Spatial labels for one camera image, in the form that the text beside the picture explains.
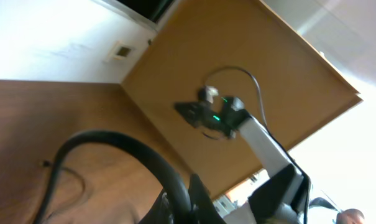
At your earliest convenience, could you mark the wooden side panel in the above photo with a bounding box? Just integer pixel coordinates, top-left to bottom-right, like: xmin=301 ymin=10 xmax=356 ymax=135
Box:
xmin=122 ymin=0 xmax=360 ymax=198

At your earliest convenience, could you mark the person head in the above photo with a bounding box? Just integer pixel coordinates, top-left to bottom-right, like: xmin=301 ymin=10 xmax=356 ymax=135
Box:
xmin=336 ymin=208 xmax=365 ymax=224

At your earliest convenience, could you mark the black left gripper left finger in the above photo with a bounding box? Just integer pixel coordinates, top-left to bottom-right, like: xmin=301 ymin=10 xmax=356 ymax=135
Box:
xmin=139 ymin=190 xmax=172 ymax=224

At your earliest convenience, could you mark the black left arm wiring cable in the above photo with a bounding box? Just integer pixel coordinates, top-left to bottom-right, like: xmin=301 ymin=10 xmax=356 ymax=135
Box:
xmin=32 ymin=129 xmax=193 ymax=224

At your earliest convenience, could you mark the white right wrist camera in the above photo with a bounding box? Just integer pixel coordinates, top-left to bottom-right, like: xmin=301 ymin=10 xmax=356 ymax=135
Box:
xmin=197 ymin=85 xmax=219 ymax=103

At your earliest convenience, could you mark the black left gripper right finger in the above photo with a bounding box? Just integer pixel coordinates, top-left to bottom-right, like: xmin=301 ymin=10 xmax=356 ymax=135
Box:
xmin=188 ymin=174 xmax=226 ymax=224

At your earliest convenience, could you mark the white wall socket plate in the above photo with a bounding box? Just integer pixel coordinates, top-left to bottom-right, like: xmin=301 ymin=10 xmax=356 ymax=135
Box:
xmin=104 ymin=41 xmax=135 ymax=62

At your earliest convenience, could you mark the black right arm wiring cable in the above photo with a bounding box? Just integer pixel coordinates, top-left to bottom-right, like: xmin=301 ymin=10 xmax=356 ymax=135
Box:
xmin=201 ymin=65 xmax=311 ymax=224

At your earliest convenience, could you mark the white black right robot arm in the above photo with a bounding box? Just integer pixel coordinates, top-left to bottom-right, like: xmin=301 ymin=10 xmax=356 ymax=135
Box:
xmin=174 ymin=96 xmax=311 ymax=223

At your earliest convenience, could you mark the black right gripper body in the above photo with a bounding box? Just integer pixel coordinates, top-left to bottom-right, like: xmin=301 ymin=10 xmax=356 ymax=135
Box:
xmin=174 ymin=99 xmax=237 ymax=139

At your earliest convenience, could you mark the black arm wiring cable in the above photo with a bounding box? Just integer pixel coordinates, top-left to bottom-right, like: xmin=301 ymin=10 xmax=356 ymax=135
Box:
xmin=32 ymin=129 xmax=193 ymax=224
xmin=201 ymin=65 xmax=311 ymax=224

